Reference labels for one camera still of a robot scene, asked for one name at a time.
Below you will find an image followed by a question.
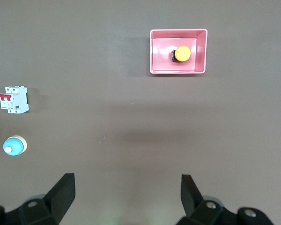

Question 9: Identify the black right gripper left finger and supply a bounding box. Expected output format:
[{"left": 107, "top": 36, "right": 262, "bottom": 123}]
[{"left": 0, "top": 172, "right": 76, "bottom": 225}]

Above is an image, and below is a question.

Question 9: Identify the white circuit breaker red switch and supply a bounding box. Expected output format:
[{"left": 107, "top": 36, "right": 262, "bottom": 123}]
[{"left": 0, "top": 85, "right": 30, "bottom": 114}]

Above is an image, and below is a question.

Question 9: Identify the yellow mushroom push button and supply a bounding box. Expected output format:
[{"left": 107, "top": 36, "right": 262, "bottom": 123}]
[{"left": 171, "top": 45, "right": 192, "bottom": 63}]

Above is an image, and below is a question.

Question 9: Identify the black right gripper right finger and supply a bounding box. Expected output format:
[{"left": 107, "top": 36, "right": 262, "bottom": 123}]
[{"left": 175, "top": 173, "right": 274, "bottom": 225}]

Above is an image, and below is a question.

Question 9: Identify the blue round bell button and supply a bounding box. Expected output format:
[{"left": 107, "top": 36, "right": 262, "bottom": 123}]
[{"left": 2, "top": 135, "right": 28, "bottom": 157}]

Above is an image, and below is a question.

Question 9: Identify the pink plastic box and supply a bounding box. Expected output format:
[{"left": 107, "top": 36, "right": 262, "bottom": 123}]
[{"left": 149, "top": 29, "right": 208, "bottom": 75}]

